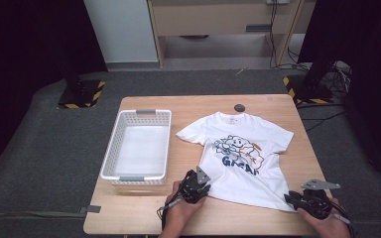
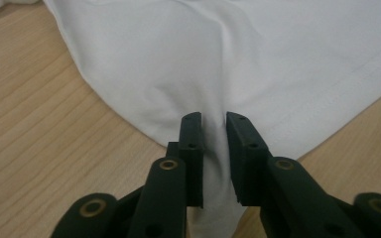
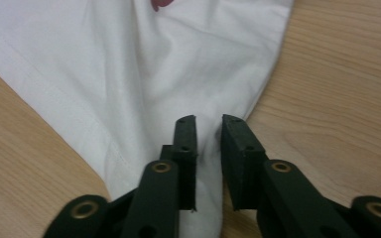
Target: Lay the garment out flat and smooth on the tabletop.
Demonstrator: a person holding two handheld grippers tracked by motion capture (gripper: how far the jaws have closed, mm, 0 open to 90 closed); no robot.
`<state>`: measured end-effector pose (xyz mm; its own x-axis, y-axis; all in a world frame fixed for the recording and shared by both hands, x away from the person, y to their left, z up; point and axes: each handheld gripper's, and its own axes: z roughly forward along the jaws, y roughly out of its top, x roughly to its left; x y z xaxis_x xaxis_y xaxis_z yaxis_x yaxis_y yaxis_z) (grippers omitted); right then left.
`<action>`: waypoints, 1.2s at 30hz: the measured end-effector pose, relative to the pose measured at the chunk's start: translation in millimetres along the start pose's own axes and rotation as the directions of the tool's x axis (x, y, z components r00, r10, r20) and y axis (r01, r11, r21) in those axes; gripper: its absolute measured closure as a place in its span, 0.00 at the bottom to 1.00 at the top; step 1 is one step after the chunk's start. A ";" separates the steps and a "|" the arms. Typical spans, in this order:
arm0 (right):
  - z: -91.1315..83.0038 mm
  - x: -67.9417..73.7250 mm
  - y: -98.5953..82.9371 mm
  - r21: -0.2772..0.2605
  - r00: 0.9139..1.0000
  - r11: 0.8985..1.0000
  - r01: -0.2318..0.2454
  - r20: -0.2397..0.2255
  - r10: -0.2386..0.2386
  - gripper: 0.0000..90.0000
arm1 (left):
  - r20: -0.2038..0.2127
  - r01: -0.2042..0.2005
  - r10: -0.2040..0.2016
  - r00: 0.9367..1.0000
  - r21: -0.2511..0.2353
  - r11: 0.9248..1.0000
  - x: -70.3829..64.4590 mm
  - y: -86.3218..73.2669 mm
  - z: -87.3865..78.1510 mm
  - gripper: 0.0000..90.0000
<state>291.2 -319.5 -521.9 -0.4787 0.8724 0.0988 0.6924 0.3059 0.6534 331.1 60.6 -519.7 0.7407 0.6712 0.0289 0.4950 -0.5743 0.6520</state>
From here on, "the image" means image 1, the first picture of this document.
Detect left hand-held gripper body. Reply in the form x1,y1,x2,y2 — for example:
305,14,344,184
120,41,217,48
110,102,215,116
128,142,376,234
178,166,211,204

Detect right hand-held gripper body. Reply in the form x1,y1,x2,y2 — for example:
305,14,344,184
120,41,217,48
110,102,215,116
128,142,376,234
297,178,341,220

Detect white printed t-shirt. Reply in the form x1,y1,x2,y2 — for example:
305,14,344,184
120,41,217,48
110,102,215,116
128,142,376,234
176,111,295,212

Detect white plastic basket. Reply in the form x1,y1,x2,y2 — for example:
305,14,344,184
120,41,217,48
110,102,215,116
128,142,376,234
99,108,173,186

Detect person's right hand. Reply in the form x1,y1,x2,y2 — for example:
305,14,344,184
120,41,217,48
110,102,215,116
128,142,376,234
297,197,352,238

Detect person's left hand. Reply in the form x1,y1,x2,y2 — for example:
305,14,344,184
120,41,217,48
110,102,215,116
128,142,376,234
160,189,207,238

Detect grey tape strip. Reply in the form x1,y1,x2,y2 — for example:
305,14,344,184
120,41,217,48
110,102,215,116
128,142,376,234
78,204,102,214

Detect black stand with striped base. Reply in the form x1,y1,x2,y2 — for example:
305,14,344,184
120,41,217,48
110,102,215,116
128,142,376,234
58,67,106,109
282,60,334,105

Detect black curtain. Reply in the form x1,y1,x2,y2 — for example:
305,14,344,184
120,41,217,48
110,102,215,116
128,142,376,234
0,0,108,186
297,0,381,181

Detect light wooden desk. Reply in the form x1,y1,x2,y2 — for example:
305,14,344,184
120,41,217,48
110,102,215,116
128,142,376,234
147,0,317,67

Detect white partition panel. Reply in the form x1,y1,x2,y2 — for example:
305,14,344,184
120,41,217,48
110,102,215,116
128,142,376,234
83,0,160,63

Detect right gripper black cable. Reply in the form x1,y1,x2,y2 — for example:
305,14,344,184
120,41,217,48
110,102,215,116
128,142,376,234
330,201,356,232

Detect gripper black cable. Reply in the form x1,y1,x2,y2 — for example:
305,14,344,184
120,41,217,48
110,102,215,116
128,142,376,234
330,201,356,232
156,196,183,229

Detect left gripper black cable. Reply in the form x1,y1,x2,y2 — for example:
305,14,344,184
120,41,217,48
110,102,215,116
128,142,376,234
156,196,183,229

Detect black floor cable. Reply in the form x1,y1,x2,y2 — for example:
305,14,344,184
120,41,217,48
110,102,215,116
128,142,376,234
299,110,346,132

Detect tangled floor cable bundle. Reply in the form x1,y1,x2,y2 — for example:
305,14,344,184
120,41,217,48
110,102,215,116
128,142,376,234
323,60,352,100

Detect hanging black cables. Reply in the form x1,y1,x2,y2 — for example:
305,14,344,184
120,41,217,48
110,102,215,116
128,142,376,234
269,3,309,70

